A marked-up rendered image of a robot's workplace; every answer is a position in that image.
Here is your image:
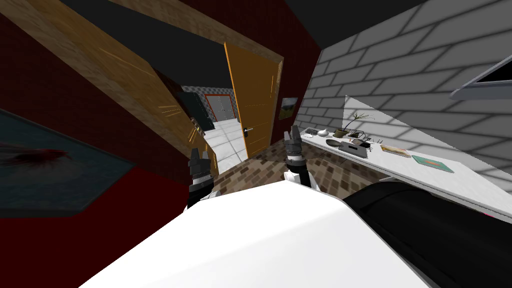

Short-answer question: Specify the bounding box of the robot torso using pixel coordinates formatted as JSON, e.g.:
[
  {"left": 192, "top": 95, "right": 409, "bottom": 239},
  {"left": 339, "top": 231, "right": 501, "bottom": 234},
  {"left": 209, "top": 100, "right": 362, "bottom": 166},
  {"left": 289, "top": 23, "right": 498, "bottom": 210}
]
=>
[{"left": 77, "top": 179, "right": 432, "bottom": 288}]

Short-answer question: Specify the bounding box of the brass door handle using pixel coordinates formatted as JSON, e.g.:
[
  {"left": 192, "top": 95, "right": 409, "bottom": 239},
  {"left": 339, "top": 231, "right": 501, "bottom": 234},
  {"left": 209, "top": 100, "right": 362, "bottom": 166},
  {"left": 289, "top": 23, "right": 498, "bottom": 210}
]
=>
[{"left": 190, "top": 116, "right": 205, "bottom": 140}]

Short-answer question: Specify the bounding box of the brown wooden door leaf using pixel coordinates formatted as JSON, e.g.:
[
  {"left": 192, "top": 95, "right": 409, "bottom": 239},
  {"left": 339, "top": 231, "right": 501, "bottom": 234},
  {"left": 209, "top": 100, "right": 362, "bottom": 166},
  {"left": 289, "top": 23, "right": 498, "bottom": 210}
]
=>
[{"left": 23, "top": 0, "right": 220, "bottom": 178}]

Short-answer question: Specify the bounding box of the white desk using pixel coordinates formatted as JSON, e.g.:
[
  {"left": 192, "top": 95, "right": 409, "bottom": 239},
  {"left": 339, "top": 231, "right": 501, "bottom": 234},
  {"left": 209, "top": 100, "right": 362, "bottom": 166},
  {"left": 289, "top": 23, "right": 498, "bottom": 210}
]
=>
[{"left": 299, "top": 111, "right": 512, "bottom": 225}]

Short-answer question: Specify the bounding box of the orange door leaf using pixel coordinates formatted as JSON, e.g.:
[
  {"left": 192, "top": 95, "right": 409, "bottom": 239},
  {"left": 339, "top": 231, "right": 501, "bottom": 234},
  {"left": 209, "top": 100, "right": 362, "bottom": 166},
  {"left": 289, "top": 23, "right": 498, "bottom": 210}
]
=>
[{"left": 223, "top": 41, "right": 285, "bottom": 160}]

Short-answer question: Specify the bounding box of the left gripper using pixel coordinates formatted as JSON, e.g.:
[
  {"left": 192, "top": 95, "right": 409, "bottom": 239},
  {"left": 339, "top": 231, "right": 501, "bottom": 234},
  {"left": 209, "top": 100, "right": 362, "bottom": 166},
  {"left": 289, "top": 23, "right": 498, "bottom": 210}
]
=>
[{"left": 187, "top": 147, "right": 212, "bottom": 178}]

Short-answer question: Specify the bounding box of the grey framed black screen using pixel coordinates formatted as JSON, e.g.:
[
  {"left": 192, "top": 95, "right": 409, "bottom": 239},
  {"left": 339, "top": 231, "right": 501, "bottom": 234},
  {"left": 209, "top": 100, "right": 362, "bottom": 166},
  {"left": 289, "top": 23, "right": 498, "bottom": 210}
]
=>
[{"left": 449, "top": 53, "right": 512, "bottom": 101}]

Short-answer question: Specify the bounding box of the red framed grey door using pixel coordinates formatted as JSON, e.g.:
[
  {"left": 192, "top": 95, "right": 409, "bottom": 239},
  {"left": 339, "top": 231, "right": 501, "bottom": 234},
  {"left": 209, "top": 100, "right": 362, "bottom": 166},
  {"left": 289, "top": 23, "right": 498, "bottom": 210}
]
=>
[{"left": 204, "top": 94, "right": 238, "bottom": 123}]

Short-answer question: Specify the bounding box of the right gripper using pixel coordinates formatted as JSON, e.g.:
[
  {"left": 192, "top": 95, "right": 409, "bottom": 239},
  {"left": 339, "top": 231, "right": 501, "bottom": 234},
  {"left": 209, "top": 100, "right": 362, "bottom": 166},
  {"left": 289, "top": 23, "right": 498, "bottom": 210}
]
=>
[{"left": 282, "top": 124, "right": 304, "bottom": 158}]

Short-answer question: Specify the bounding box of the small landscape wall picture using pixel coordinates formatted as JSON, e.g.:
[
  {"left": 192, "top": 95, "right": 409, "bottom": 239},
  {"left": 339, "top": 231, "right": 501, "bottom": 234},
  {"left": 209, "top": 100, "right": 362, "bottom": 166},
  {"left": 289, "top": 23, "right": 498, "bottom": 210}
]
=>
[{"left": 278, "top": 96, "right": 299, "bottom": 121}]

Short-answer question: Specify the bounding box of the large dark wall picture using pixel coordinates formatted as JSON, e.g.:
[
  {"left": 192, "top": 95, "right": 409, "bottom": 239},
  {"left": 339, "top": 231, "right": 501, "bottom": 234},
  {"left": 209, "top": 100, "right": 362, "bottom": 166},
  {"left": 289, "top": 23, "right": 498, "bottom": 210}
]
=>
[{"left": 0, "top": 107, "right": 136, "bottom": 220}]

